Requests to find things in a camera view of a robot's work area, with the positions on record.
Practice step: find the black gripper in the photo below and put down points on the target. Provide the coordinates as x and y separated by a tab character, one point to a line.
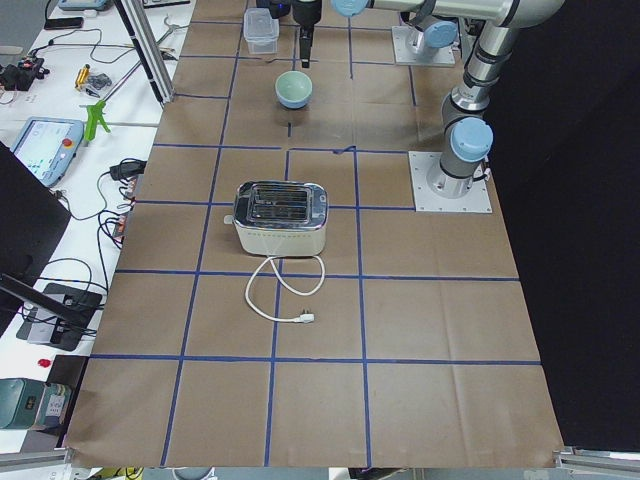
305	12

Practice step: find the green bowl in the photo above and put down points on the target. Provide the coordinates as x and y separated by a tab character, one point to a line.
293	81

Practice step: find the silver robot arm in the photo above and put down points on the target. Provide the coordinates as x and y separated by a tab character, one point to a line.
468	138
504	18

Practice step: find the blue bowl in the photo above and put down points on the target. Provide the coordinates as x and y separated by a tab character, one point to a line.
293	99

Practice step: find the clear plastic food container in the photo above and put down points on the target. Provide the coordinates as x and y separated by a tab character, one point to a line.
261	31

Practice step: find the cream two-slot toaster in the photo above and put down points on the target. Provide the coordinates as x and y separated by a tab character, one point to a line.
280	218

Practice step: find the orange hand tool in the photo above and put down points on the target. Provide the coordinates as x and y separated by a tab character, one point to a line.
82	78

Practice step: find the brown paper table cover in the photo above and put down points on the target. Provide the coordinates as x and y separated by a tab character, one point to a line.
405	343

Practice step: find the blue teach pendant tablet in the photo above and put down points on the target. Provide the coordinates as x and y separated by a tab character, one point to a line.
46	146

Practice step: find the black monitor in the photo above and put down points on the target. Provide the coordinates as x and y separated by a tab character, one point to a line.
32	225

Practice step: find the green box device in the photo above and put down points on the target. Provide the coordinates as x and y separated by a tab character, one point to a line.
28	404

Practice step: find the aluminium frame post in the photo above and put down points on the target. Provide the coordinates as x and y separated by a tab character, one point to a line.
139	30

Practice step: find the black power adapter with cable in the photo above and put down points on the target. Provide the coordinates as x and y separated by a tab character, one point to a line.
122	172

